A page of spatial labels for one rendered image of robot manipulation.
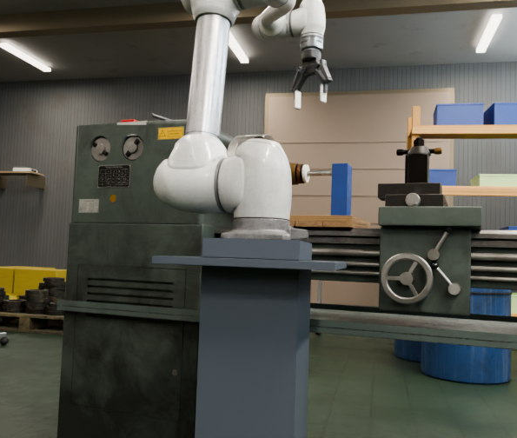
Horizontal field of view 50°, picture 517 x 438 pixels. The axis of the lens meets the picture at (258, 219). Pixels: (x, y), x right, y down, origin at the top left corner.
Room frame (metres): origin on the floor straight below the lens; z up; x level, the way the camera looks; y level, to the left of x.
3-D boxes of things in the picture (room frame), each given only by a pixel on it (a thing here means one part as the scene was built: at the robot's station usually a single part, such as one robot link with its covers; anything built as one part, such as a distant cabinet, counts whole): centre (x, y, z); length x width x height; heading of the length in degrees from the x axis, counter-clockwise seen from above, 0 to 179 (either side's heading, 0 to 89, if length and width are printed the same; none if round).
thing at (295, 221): (2.07, -0.24, 0.89); 0.36 x 0.30 x 0.04; 159
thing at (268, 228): (1.49, -0.03, 0.83); 0.22 x 0.18 x 0.06; 77
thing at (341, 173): (2.05, -0.31, 1.00); 0.08 x 0.06 x 0.23; 159
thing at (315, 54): (2.10, -0.19, 1.52); 0.08 x 0.07 x 0.09; 41
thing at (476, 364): (4.08, -1.42, 0.44); 1.19 x 0.73 x 0.88; 169
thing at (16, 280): (7.58, 3.03, 0.24); 1.32 x 0.90 x 0.48; 76
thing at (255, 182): (1.50, 0.00, 0.97); 0.18 x 0.16 x 0.22; 71
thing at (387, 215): (1.89, -0.61, 0.90); 0.53 x 0.30 x 0.06; 159
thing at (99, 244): (2.30, 0.39, 0.43); 0.60 x 0.48 x 0.86; 69
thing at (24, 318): (5.41, 1.97, 0.23); 1.31 x 0.95 x 0.47; 76
